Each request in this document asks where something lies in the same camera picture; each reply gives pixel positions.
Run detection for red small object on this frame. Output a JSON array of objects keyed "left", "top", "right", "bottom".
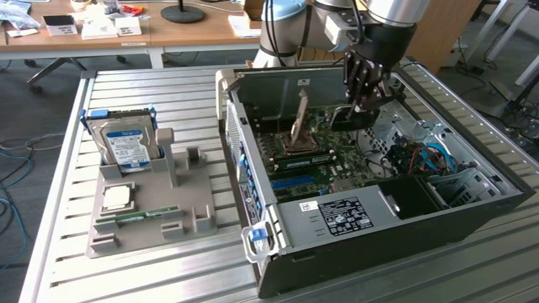
[{"left": 121, "top": 3, "right": 146, "bottom": 16}]

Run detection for green motherboard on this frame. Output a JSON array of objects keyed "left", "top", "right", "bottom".
[{"left": 252, "top": 107, "right": 399, "bottom": 205}]

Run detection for white labelled box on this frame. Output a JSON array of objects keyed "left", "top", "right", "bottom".
[{"left": 113, "top": 16, "right": 142, "bottom": 37}]

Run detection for blue disk wire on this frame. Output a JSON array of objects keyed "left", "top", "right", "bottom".
[{"left": 423, "top": 142, "right": 459, "bottom": 175}]

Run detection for white box black top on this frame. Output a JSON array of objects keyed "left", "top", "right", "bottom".
[{"left": 42, "top": 15, "right": 78, "bottom": 37}]

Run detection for flat white box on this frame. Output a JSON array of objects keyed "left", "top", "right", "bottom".
[{"left": 80, "top": 17, "right": 120, "bottom": 41}]

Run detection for white paper card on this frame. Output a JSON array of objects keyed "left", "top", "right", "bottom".
[{"left": 5, "top": 28, "right": 40, "bottom": 38}]

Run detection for hard disk with blue caddy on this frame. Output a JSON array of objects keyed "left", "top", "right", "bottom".
[{"left": 78, "top": 107, "right": 162, "bottom": 174}]

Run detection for perforated metal disk cage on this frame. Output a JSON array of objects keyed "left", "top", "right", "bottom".
[{"left": 356, "top": 94, "right": 425, "bottom": 165}]

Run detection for red disk wire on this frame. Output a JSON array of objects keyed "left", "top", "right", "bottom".
[{"left": 411, "top": 147, "right": 427, "bottom": 174}]

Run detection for green RAM stick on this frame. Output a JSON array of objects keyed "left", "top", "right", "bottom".
[
  {"left": 94, "top": 205, "right": 181, "bottom": 227},
  {"left": 274, "top": 154, "right": 332, "bottom": 170}
]

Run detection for silver CPU chip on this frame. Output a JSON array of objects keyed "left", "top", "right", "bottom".
[{"left": 100, "top": 186, "right": 132, "bottom": 212}]

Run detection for white paper stack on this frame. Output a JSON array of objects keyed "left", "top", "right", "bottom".
[{"left": 226, "top": 14, "right": 262, "bottom": 39}]

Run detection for white desk frame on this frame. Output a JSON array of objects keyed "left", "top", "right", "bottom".
[{"left": 456, "top": 0, "right": 539, "bottom": 88}]

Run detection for blue floor cable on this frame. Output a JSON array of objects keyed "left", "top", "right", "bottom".
[{"left": 0, "top": 151, "right": 33, "bottom": 271}]

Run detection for wooden office desk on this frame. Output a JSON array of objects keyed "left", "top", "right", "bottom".
[{"left": 0, "top": 0, "right": 382, "bottom": 69}]

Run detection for black floor stand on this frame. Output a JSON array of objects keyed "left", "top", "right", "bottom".
[{"left": 487, "top": 80, "right": 539, "bottom": 127}]

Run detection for black open PC case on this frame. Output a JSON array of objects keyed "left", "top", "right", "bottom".
[{"left": 213, "top": 59, "right": 536, "bottom": 300}]

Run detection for wooden cabinet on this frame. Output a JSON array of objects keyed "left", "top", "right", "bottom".
[{"left": 403, "top": 0, "right": 483, "bottom": 74}]

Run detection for grey case latch blue tab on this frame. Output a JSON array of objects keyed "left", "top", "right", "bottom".
[{"left": 240, "top": 220, "right": 280, "bottom": 263}]

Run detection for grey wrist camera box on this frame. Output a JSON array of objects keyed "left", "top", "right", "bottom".
[{"left": 324, "top": 15, "right": 364, "bottom": 45}]

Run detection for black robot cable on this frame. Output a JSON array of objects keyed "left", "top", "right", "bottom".
[{"left": 260, "top": 0, "right": 368, "bottom": 69}]

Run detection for grey power supply unit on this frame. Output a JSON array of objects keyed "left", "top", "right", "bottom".
[{"left": 274, "top": 184, "right": 399, "bottom": 250}]

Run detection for silver disk bay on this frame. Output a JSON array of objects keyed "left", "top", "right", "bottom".
[{"left": 424, "top": 167, "right": 504, "bottom": 211}]

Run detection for brown cardboard box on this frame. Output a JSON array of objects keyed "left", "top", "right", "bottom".
[{"left": 242, "top": 0, "right": 265, "bottom": 22}]

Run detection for grey parts rack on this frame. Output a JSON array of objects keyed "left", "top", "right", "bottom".
[{"left": 85, "top": 128, "right": 218, "bottom": 260}]

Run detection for clear plastic bag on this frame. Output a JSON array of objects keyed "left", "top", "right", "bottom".
[{"left": 0, "top": 0, "right": 42, "bottom": 30}]

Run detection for blue expansion slot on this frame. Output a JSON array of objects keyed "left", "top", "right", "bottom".
[{"left": 270, "top": 175, "right": 316, "bottom": 191}]

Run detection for metal CPU socket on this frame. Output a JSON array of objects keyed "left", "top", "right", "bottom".
[{"left": 274, "top": 131, "right": 321, "bottom": 156}]

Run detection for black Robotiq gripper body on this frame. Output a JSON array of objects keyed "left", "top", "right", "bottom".
[{"left": 357, "top": 22, "right": 419, "bottom": 75}]

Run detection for grey floor cable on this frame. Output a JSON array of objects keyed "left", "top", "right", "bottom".
[{"left": 0, "top": 131, "right": 66, "bottom": 152}]

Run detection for black round lamp base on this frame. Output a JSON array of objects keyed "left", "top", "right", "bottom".
[{"left": 158, "top": 0, "right": 206, "bottom": 25}]

